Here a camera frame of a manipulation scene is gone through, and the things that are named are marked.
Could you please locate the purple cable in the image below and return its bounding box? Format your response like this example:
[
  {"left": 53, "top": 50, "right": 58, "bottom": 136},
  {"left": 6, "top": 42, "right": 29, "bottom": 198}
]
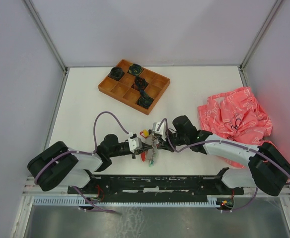
[
  {"left": 34, "top": 111, "right": 133, "bottom": 214},
  {"left": 157, "top": 118, "right": 290, "bottom": 212}
]

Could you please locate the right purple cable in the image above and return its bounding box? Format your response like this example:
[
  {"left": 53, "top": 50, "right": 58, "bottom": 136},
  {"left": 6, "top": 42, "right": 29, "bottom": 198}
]
[{"left": 157, "top": 118, "right": 290, "bottom": 212}]

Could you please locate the orange flower rolled cloth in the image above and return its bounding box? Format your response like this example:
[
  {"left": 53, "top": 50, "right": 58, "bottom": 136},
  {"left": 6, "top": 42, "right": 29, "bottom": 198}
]
[{"left": 133, "top": 76, "right": 147, "bottom": 91}]

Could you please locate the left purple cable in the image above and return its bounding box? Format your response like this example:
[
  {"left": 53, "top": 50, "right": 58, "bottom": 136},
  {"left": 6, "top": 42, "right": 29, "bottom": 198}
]
[{"left": 34, "top": 111, "right": 133, "bottom": 214}]

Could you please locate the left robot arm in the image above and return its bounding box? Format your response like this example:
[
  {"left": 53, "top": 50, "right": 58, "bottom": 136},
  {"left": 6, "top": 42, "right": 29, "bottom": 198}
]
[{"left": 27, "top": 134, "right": 152, "bottom": 193}]

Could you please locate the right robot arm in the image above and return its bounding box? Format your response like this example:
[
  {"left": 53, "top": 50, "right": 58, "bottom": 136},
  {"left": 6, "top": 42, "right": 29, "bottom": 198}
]
[{"left": 152, "top": 115, "right": 290, "bottom": 196}]

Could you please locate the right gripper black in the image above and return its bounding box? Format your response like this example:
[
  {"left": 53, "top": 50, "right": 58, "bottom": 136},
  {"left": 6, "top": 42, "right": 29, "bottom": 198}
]
[{"left": 157, "top": 129, "right": 188, "bottom": 152}]

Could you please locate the grey cable duct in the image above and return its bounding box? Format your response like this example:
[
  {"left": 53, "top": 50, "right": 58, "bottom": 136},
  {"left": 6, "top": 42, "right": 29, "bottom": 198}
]
[{"left": 32, "top": 196, "right": 220, "bottom": 208}]

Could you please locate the wrist white camera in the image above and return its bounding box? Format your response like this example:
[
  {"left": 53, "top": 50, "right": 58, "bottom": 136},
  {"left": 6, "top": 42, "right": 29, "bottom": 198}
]
[
  {"left": 152, "top": 122, "right": 166, "bottom": 141},
  {"left": 128, "top": 134, "right": 142, "bottom": 152}
]

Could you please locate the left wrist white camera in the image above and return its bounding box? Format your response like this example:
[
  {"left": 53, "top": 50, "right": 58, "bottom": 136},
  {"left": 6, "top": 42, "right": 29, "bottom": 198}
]
[{"left": 128, "top": 134, "right": 142, "bottom": 152}]

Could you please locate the green leaf rolled cloth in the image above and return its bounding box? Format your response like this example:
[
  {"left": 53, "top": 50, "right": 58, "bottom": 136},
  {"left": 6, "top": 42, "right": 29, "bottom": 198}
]
[{"left": 137, "top": 91, "right": 153, "bottom": 109}]

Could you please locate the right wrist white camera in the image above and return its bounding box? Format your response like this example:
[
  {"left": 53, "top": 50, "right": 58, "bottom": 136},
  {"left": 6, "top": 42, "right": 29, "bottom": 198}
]
[{"left": 152, "top": 122, "right": 166, "bottom": 141}]

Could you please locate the wooden compartment tray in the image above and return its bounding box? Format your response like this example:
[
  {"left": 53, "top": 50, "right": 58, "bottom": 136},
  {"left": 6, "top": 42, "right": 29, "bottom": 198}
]
[{"left": 98, "top": 59, "right": 170, "bottom": 115}]

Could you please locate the dark floral rolled cloth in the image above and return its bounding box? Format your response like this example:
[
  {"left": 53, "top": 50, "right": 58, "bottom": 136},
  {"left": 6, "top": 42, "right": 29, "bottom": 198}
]
[{"left": 109, "top": 67, "right": 125, "bottom": 81}]

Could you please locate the dark green rolled cloth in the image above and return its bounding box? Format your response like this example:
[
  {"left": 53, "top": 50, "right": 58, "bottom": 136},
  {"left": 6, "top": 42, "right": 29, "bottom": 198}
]
[{"left": 128, "top": 63, "right": 143, "bottom": 76}]

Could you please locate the pink patterned cloth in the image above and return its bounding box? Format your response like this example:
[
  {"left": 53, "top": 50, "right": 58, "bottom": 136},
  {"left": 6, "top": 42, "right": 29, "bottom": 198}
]
[{"left": 197, "top": 86, "right": 290, "bottom": 174}]

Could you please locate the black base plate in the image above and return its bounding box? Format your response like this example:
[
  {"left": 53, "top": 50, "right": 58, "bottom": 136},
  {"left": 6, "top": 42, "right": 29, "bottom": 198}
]
[{"left": 79, "top": 168, "right": 244, "bottom": 202}]

